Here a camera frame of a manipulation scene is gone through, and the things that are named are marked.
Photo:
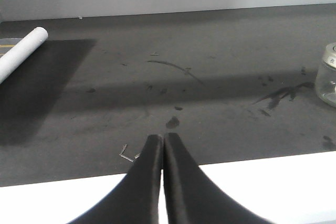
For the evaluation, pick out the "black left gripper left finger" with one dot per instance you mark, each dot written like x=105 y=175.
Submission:
x=135 y=198

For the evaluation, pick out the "glass jar with white lid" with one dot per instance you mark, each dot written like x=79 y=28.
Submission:
x=325 y=80

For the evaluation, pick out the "white plastic tube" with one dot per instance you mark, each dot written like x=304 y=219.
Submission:
x=14 y=51

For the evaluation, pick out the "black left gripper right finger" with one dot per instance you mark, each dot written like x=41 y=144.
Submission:
x=191 y=197

